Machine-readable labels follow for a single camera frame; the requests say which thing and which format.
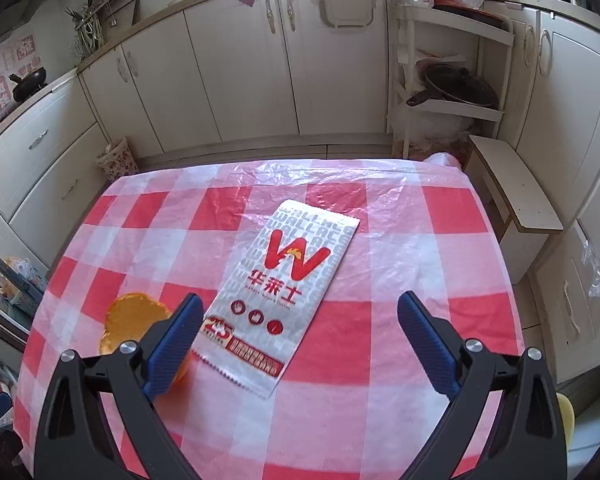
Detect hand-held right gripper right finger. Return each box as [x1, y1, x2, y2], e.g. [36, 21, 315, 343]
[396, 290, 570, 480]

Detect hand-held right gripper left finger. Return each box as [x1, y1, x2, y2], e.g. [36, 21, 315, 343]
[34, 293, 205, 480]

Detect hollow orange peel shell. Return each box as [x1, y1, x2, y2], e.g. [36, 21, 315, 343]
[97, 292, 193, 396]

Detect printed foil food bag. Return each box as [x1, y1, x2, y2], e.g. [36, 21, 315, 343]
[192, 199, 361, 400]

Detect pale yellow plastic basin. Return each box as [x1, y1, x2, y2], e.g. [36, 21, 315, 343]
[555, 392, 577, 453]

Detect red checkered tablecloth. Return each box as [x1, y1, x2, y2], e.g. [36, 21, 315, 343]
[12, 157, 526, 480]

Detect white step stool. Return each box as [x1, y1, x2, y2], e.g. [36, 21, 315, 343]
[467, 135, 563, 281]

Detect floral waste basket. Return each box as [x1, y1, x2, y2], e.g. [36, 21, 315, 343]
[96, 136, 140, 183]

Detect white two-drawer base cabinet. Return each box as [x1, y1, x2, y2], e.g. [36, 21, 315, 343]
[0, 72, 111, 271]

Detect black pan with lid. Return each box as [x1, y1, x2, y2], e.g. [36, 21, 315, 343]
[406, 62, 501, 110]

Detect white cabinet with small drawers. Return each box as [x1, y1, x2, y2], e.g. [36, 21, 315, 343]
[480, 2, 600, 381]

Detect white base cabinet with doors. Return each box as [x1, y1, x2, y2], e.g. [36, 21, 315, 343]
[77, 0, 396, 156]

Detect black wok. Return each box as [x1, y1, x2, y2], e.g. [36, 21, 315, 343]
[7, 66, 48, 101]

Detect white storage rack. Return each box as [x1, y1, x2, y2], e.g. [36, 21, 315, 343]
[387, 2, 516, 161]

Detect utensil holder with utensils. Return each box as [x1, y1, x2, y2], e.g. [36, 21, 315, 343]
[65, 7, 106, 58]

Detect grey sliding door frame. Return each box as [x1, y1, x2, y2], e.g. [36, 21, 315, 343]
[0, 240, 31, 346]

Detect pink wall stickers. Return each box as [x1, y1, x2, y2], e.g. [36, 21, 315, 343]
[0, 35, 36, 111]

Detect wall spice rack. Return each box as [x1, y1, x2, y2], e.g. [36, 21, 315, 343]
[97, 0, 141, 28]

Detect white hanging bin frame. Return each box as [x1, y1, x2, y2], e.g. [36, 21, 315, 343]
[314, 0, 383, 31]

